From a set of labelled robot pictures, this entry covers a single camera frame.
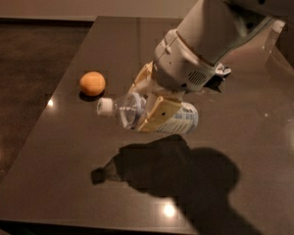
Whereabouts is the blue label plastic bottle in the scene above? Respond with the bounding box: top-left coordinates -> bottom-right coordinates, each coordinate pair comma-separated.
96,92 -> 199,134

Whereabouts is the orange round fruit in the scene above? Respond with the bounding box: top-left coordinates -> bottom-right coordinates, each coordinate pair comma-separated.
79,71 -> 106,96

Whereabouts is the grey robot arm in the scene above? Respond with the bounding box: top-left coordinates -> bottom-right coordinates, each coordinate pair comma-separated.
129,0 -> 294,134

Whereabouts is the crumpled blue white bag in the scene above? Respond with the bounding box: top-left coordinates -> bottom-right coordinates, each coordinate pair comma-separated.
205,63 -> 231,92

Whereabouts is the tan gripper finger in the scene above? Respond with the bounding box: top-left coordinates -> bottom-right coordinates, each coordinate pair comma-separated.
136,96 -> 181,133
128,63 -> 154,95

